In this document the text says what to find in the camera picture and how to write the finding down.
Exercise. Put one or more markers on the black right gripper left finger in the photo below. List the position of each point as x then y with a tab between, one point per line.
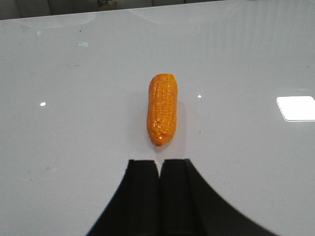
134	208

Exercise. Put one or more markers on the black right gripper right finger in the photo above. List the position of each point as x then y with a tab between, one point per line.
191	207

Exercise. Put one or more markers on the orange plastic corn cob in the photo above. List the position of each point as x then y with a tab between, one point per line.
162	109

